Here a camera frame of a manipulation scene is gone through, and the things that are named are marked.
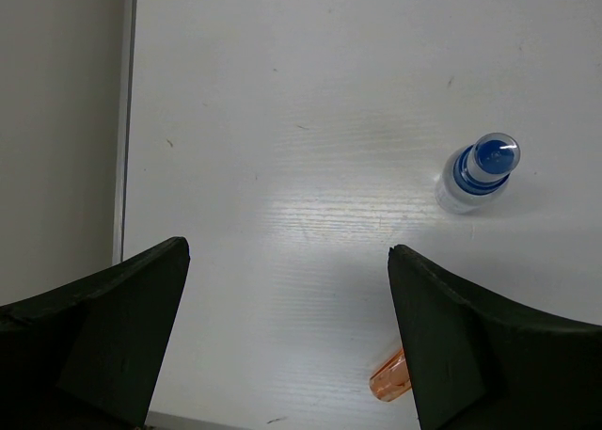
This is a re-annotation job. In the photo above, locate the small blue cap bottle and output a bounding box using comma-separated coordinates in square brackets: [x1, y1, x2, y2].
[435, 133, 521, 215]

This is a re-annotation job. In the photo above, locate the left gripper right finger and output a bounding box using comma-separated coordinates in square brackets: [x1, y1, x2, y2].
[388, 245, 601, 429]

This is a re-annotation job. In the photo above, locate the orange transparent case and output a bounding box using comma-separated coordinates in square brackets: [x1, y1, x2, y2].
[369, 348, 412, 403]

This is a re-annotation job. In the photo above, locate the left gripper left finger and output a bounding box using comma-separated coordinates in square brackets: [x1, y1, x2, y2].
[1, 237, 190, 429]

